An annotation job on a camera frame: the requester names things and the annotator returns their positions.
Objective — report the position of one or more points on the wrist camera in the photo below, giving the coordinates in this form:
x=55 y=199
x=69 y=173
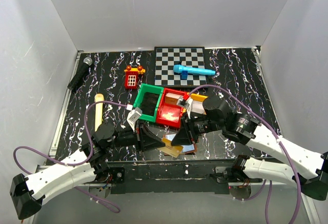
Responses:
x=186 y=103
x=133 y=116

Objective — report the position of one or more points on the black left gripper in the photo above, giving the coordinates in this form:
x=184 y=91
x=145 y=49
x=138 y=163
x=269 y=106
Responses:
x=139 y=137

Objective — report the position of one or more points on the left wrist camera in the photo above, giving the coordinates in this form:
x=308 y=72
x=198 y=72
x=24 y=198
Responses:
x=133 y=116

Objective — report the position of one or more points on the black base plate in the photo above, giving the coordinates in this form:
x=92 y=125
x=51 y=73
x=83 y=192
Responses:
x=175 y=176

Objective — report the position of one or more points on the white cards in yellow bin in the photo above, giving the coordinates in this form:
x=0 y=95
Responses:
x=197 y=107

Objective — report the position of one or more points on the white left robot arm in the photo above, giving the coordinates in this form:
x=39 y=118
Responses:
x=87 y=164

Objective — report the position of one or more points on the yellow plastic bin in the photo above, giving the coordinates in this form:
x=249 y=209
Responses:
x=198 y=97

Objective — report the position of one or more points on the brown box in red bin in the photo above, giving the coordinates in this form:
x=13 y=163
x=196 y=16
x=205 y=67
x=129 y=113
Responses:
x=172 y=98

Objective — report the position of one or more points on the red plastic bin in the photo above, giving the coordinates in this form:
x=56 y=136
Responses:
x=169 y=115

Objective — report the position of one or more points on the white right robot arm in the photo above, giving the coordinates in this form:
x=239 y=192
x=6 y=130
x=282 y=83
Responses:
x=297 y=166

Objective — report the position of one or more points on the black microphone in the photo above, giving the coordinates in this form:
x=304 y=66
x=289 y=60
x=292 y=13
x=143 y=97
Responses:
x=77 y=81

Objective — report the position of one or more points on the black and white checkerboard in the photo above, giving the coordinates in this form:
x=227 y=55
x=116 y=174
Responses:
x=167 y=57

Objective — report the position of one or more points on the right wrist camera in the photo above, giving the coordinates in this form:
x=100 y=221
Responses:
x=186 y=103

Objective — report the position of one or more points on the red toy phone booth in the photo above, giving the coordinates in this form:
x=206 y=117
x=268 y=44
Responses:
x=132 y=75

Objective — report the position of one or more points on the blue toy microphone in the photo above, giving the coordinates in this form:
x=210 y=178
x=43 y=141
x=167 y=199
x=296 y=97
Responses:
x=184 y=71

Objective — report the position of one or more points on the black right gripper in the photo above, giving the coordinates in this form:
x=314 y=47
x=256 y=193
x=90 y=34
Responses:
x=189 y=129

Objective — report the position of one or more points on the black item in green bin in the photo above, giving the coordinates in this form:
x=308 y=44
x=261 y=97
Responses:
x=149 y=103

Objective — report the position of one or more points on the beige toy microphone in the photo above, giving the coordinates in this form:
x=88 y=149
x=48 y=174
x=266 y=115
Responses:
x=98 y=110

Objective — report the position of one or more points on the brown leather card holder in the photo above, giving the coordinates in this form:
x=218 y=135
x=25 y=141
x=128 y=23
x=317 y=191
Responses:
x=186 y=149

